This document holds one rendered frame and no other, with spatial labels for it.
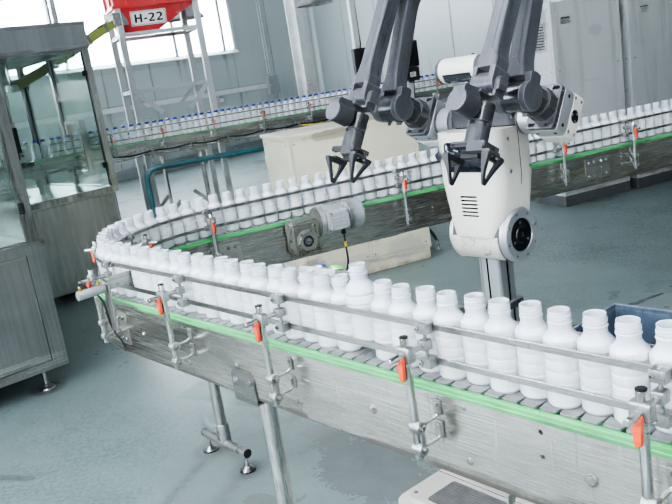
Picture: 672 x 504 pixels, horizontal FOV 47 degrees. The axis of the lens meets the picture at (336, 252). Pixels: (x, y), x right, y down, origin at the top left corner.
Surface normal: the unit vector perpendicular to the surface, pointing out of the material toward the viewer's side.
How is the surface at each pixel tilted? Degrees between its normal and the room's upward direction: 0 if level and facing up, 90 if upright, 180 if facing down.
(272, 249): 90
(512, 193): 101
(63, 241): 90
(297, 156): 90
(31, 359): 90
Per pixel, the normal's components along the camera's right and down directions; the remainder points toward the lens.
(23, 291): 0.66, 0.07
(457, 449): -0.73, 0.26
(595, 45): 0.40, 0.15
